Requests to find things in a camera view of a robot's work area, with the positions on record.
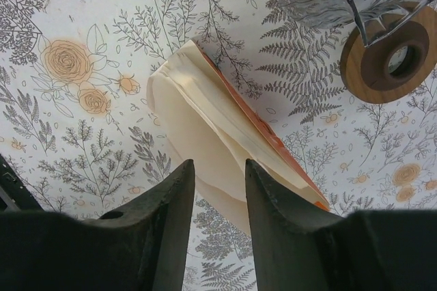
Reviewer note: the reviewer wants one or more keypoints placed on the floral table mat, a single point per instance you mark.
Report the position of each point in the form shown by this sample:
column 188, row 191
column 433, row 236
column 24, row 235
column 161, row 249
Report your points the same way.
column 77, row 130

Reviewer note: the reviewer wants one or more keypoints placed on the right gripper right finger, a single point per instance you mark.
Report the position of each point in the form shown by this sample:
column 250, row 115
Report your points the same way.
column 298, row 246

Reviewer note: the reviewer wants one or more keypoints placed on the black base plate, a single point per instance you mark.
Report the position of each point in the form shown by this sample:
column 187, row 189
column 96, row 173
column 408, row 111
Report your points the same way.
column 14, row 194

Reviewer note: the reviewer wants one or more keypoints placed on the orange coffee filter box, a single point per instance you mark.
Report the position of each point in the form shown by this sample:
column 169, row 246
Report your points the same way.
column 263, row 129

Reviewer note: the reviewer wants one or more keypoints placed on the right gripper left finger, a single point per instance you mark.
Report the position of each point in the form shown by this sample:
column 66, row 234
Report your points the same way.
column 140, row 245

